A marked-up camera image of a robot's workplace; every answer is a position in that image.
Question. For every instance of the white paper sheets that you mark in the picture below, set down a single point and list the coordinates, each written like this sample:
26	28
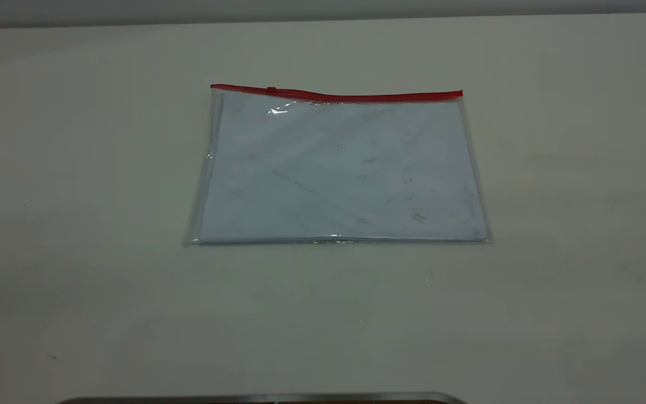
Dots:
334	174

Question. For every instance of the clear plastic zip bag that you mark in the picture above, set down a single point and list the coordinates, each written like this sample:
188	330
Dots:
227	238

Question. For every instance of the grey metal frame edge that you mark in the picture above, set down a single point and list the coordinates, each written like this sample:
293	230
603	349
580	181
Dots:
300	398

